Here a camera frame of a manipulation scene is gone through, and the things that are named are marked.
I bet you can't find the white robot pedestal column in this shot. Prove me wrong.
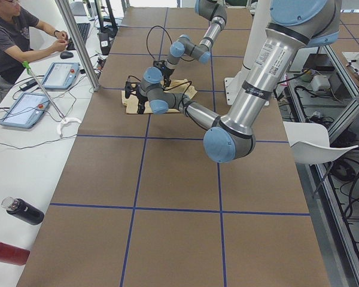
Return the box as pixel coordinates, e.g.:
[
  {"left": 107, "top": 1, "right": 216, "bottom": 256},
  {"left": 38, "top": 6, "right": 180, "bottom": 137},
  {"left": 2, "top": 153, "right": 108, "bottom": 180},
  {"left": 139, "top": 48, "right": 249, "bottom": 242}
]
[{"left": 224, "top": 0, "right": 270, "bottom": 105}]

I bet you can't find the blue teach pendant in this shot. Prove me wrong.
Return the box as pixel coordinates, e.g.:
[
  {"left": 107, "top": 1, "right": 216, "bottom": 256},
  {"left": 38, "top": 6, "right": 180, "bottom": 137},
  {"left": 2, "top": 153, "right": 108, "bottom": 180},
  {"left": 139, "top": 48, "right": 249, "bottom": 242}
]
[
  {"left": 0, "top": 92, "right": 50, "bottom": 129},
  {"left": 41, "top": 62, "right": 80, "bottom": 90}
]

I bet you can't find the brown black cylinder device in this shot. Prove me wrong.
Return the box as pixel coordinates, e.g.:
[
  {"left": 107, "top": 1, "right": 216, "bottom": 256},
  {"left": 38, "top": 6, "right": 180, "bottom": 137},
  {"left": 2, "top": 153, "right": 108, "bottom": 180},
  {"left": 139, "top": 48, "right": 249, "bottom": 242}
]
[{"left": 98, "top": 32, "right": 111, "bottom": 56}]

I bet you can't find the seated person in grey shirt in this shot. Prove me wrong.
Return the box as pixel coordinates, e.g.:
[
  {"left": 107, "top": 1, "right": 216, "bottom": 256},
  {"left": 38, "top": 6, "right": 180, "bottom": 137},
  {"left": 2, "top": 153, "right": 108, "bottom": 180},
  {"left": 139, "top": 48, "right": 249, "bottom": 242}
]
[{"left": 0, "top": 1, "right": 68, "bottom": 84}]

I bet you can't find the white plastic chair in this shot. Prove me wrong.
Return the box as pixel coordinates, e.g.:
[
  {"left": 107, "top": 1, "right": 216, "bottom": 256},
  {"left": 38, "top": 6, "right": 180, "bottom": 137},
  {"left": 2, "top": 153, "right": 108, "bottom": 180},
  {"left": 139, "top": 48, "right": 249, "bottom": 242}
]
[{"left": 283, "top": 121, "right": 358, "bottom": 164}]

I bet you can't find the black monitor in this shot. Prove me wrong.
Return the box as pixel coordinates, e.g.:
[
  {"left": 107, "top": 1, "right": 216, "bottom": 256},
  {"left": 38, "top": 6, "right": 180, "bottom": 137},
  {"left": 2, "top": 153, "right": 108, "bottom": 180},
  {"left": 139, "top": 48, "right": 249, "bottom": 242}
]
[{"left": 95, "top": 0, "right": 118, "bottom": 38}]

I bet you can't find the aluminium frame post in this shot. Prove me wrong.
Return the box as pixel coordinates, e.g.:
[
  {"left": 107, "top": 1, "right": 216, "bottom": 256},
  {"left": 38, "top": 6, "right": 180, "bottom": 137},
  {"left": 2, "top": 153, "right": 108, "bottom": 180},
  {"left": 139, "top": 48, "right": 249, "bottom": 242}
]
[{"left": 55, "top": 0, "right": 100, "bottom": 91}]

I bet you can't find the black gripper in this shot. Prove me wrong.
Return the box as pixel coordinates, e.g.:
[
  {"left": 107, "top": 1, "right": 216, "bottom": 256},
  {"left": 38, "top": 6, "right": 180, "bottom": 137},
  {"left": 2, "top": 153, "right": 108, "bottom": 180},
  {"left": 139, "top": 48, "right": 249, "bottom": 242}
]
[
  {"left": 162, "top": 63, "right": 174, "bottom": 88},
  {"left": 136, "top": 88, "right": 148, "bottom": 114}
]

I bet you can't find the black thermos bottle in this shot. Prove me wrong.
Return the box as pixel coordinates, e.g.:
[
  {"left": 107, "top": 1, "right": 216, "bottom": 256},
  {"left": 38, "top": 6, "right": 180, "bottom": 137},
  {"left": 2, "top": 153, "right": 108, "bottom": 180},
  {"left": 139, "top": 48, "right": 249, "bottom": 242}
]
[{"left": 1, "top": 197, "right": 44, "bottom": 225}]

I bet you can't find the aluminium frame table at left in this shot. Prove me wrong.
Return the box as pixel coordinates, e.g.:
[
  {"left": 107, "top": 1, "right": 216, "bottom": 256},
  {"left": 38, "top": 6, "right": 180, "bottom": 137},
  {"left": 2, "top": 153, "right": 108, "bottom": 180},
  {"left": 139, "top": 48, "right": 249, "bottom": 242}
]
[{"left": 285, "top": 36, "right": 359, "bottom": 286}]

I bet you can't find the red water bottle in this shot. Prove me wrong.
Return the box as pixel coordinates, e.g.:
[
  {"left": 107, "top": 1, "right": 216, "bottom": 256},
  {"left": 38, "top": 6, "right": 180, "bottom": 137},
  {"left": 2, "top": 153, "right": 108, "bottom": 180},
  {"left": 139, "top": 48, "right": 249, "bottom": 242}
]
[{"left": 0, "top": 242, "right": 30, "bottom": 265}]

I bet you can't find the black computer mouse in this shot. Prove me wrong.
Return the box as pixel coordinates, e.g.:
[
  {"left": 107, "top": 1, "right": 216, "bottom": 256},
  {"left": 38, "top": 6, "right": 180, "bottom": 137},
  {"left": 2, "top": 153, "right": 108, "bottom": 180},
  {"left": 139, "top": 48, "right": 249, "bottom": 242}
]
[{"left": 60, "top": 51, "right": 74, "bottom": 59}]

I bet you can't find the cream long-sleeve graphic shirt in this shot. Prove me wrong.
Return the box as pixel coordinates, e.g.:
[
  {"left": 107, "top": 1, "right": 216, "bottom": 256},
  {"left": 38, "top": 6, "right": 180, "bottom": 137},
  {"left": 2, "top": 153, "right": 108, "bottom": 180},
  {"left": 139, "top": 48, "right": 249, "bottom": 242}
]
[{"left": 121, "top": 79, "right": 198, "bottom": 114}]

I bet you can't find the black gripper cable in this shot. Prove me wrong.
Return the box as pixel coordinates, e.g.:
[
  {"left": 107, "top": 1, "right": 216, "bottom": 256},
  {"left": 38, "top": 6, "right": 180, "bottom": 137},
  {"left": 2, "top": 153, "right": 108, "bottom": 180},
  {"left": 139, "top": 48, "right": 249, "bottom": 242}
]
[
  {"left": 145, "top": 25, "right": 198, "bottom": 65},
  {"left": 127, "top": 75, "right": 195, "bottom": 114}
]

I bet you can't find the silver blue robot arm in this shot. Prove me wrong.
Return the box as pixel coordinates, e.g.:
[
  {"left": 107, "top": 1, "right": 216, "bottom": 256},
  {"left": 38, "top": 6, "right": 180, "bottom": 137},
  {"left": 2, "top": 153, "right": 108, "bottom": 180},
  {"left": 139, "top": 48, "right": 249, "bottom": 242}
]
[
  {"left": 133, "top": 1, "right": 342, "bottom": 163},
  {"left": 155, "top": 0, "right": 227, "bottom": 88}
]

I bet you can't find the silver metal rod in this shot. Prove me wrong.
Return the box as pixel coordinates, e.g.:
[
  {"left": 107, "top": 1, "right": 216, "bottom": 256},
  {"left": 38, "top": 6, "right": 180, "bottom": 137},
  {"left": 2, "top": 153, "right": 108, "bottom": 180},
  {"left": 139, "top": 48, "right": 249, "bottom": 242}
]
[{"left": 22, "top": 60, "right": 82, "bottom": 137}]

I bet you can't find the upper blue teach pendant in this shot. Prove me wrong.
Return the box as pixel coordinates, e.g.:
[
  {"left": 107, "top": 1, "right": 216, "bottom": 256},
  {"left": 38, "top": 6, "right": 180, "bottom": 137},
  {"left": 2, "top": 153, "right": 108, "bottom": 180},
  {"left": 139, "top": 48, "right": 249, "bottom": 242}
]
[{"left": 41, "top": 62, "right": 80, "bottom": 90}]

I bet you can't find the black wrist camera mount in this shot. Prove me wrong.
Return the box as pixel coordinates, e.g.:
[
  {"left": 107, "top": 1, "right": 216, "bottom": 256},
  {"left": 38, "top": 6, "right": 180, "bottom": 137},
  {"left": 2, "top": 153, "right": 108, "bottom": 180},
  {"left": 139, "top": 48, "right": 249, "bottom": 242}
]
[
  {"left": 124, "top": 81, "right": 139, "bottom": 99},
  {"left": 153, "top": 60, "right": 166, "bottom": 71}
]

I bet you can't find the black computer keyboard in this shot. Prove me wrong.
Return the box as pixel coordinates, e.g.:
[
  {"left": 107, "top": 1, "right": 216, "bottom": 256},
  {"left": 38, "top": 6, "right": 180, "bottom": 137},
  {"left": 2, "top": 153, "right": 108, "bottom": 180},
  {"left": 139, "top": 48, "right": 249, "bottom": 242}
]
[{"left": 66, "top": 22, "right": 92, "bottom": 51}]

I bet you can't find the lower blue teach pendant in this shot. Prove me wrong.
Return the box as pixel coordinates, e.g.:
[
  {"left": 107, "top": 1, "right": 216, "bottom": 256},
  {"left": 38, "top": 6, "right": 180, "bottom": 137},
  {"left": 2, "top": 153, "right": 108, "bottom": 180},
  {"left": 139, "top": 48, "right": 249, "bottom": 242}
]
[{"left": 0, "top": 92, "right": 50, "bottom": 129}]

